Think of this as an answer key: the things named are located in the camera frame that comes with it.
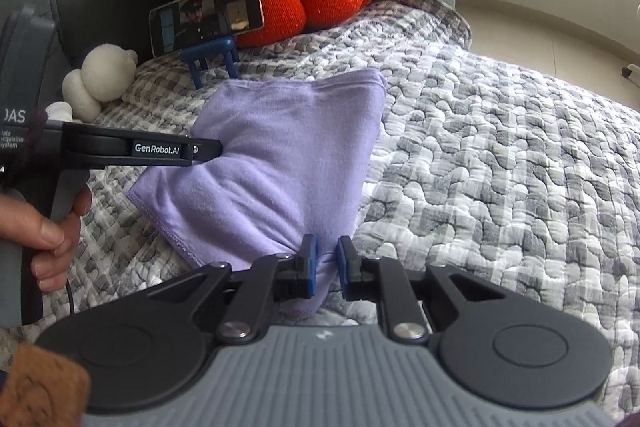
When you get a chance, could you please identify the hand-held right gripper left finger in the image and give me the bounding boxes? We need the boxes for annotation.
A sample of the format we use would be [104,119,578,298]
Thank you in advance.
[170,234,319,344]

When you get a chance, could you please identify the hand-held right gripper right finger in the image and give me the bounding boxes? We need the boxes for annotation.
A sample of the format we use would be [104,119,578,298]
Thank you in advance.
[336,234,506,344]

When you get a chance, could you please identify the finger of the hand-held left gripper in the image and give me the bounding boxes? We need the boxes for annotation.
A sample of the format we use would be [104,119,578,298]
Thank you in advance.
[189,138,223,166]

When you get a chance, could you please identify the light purple shirt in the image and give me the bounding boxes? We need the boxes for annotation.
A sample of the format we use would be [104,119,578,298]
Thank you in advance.
[126,68,388,320]

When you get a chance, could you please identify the person's left hand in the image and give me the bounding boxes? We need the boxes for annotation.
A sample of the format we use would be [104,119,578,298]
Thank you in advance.
[0,187,93,293]

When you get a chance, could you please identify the white plush toy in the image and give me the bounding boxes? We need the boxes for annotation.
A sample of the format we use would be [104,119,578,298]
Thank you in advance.
[62,43,140,120]

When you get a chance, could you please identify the blue phone stand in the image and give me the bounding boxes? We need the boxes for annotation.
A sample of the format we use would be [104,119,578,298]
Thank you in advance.
[181,34,240,90]

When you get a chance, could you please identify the smartphone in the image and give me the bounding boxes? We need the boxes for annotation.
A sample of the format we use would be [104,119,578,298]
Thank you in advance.
[149,0,266,58]

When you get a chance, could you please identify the grey checked quilt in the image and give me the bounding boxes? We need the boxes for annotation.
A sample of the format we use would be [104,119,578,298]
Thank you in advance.
[45,0,640,408]

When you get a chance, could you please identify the brown fuzzy cloth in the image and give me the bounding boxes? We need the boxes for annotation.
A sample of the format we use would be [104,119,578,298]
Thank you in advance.
[0,344,92,427]

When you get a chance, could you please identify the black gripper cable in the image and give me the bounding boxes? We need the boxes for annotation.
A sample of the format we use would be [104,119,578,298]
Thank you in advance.
[65,277,81,315]

